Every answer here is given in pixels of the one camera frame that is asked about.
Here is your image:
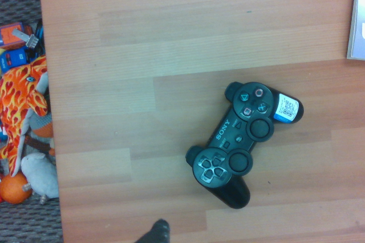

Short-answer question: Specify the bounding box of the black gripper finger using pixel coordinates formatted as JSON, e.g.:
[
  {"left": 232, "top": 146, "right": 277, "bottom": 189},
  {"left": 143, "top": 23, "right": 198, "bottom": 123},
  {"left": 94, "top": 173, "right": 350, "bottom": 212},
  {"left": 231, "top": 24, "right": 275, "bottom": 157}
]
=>
[{"left": 133, "top": 218, "right": 171, "bottom": 243}]

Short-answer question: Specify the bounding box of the black Sony gamepad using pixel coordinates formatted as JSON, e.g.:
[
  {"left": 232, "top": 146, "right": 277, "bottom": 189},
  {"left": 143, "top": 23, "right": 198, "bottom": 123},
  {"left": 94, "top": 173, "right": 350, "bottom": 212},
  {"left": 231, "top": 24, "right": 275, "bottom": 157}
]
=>
[{"left": 184, "top": 80, "right": 305, "bottom": 209}]

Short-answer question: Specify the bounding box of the blue police toy car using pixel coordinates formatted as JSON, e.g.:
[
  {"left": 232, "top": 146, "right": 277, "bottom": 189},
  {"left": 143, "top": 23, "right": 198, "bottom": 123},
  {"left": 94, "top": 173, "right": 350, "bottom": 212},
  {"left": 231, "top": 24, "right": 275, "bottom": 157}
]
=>
[{"left": 0, "top": 47, "right": 33, "bottom": 74}]

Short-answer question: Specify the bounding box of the grey and orange plush toy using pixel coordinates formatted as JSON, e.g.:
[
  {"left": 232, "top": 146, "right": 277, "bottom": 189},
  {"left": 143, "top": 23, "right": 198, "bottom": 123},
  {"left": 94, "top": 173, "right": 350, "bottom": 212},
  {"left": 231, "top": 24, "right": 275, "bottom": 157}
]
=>
[{"left": 24, "top": 108, "right": 56, "bottom": 157}]

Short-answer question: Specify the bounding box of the grey book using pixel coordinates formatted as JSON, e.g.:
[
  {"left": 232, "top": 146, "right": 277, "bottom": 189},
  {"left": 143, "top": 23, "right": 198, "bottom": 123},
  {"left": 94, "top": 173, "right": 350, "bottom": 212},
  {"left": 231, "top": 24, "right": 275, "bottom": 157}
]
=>
[{"left": 346, "top": 0, "right": 365, "bottom": 61}]

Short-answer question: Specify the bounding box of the white plush toy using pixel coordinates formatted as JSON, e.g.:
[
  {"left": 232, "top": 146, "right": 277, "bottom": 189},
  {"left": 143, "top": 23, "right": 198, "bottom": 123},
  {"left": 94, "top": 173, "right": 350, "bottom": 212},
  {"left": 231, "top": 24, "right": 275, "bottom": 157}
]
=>
[{"left": 20, "top": 152, "right": 60, "bottom": 199}]

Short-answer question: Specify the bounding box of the orange flame dolphin plush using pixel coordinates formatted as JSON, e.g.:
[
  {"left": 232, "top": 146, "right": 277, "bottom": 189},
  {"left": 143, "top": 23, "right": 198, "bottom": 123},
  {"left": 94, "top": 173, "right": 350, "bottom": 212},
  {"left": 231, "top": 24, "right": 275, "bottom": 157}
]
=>
[{"left": 0, "top": 55, "right": 49, "bottom": 177}]

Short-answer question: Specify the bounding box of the orange toy truck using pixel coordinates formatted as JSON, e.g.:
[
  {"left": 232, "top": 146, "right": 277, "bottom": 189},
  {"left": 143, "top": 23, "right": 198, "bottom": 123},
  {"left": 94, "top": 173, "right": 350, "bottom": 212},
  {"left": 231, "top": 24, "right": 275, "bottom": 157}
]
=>
[{"left": 0, "top": 22, "right": 39, "bottom": 50}]

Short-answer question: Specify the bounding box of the orange ball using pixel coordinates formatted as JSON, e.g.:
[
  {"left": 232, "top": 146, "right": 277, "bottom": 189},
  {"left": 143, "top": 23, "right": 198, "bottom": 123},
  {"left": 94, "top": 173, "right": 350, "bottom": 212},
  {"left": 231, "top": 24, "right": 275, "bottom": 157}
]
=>
[{"left": 0, "top": 172, "right": 33, "bottom": 205}]

